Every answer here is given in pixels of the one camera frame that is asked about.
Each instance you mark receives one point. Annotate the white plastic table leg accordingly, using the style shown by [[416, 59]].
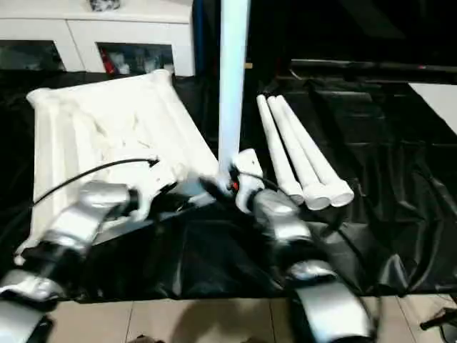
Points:
[[295, 153], [232, 89], [313, 153], [280, 153]]

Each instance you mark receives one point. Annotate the white plastic stool seat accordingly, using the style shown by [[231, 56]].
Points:
[[89, 118]]

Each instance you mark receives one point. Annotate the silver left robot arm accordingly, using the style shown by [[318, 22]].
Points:
[[78, 214]]

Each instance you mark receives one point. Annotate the small white cup in cabinet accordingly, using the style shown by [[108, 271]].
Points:
[[168, 67]]

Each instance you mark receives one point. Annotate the dark rounded object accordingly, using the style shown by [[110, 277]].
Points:
[[147, 339]]

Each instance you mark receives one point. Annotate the black work mat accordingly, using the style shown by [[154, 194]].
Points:
[[392, 214]]

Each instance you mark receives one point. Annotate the long black rod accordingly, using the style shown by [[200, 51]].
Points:
[[357, 65]]

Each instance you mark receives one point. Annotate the white cabinet with glass doors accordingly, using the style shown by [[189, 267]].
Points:
[[82, 32]]

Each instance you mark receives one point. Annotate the dark object on cabinet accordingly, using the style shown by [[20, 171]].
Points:
[[105, 4]]

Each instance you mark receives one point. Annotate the white flat sheet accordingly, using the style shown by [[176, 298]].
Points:
[[439, 103]]

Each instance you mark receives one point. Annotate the black stand foot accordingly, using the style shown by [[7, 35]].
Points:
[[439, 318]]

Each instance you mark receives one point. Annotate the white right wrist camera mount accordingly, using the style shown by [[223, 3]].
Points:
[[246, 160]]

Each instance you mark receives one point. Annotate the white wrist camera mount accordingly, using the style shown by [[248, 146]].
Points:
[[246, 160], [153, 178]]

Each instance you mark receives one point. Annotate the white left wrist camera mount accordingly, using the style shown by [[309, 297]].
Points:
[[153, 178]]

